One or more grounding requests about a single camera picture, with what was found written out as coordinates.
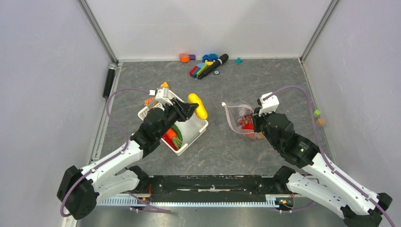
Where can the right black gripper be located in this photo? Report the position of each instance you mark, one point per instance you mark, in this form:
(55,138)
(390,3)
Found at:
(256,119)

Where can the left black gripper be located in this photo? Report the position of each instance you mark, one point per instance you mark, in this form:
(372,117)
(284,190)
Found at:
(188,109)

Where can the red yellow toy mango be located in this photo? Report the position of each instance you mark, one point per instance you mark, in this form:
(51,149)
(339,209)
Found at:
(249,129)

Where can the purple toy grape bunch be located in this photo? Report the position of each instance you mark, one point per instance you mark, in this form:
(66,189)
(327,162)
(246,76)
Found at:
(245,120)

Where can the orange toy carrot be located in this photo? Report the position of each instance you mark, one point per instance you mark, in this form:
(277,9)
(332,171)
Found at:
(175,139)

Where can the clear zip top bag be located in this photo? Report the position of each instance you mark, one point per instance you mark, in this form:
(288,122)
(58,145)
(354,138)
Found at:
(234,113)

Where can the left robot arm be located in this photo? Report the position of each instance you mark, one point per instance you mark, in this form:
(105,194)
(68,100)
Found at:
(82,188)

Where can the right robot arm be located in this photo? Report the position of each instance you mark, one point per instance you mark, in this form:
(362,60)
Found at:
(352,202)

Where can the white perforated plastic basket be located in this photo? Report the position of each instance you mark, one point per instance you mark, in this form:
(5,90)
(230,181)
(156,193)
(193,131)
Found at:
(191,129)

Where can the red toy chili pepper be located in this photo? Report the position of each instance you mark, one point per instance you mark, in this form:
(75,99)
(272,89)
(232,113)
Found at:
(169,142)

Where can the orange toy building block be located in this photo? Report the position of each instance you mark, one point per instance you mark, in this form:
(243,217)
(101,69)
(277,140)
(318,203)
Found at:
(165,84)

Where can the orange toy peeled tangerine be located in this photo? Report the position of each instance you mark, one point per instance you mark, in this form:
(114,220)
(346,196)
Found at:
(149,101)

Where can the multicolour toy block stack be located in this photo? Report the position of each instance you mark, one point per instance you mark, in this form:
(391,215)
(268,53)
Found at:
(199,68)

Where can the green toy cube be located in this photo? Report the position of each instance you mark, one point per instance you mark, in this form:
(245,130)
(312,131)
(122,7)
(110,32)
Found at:
(317,113)

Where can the brown toy ball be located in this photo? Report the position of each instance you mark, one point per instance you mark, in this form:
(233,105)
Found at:
(320,122)

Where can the blue toy car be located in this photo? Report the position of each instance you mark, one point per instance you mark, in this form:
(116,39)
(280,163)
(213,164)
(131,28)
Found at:
(210,57)

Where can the black microphone on table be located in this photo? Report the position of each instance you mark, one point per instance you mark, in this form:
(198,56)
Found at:
(221,60)

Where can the teal toy block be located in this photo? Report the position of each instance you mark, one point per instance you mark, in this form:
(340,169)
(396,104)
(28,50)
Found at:
(239,60)

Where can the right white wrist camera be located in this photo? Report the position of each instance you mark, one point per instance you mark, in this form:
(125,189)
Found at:
(268,103)

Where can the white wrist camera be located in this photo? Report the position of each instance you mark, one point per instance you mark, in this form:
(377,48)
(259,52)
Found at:
(268,103)
(160,97)

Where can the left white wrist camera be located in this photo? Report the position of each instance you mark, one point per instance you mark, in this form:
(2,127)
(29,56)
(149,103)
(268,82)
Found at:
(160,97)

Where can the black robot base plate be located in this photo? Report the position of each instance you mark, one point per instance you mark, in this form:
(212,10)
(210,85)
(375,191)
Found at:
(206,188)

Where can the white slotted cable duct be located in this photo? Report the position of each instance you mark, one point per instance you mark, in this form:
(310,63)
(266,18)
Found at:
(126,200)

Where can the black microphone by wall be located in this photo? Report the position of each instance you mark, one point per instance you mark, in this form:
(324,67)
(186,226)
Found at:
(109,79)

